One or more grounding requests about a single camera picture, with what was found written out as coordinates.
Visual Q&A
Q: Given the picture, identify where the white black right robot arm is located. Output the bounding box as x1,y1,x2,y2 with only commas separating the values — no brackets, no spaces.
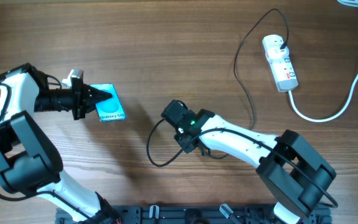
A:
165,107,336,223

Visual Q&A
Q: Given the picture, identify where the white charger adapter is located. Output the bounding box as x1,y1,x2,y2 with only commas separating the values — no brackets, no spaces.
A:
265,45,289,63

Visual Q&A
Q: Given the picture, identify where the white power strip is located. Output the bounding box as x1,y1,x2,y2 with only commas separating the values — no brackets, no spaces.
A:
262,34,300,93

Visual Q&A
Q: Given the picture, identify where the black charging cable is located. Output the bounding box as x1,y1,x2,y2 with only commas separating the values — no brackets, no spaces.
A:
209,8,291,160

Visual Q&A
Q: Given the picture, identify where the white power strip cord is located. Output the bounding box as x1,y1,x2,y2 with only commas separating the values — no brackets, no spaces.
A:
287,0,358,123

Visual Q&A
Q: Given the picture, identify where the Galaxy S25 smartphone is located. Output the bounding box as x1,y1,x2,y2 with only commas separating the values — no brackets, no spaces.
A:
91,83,126,122

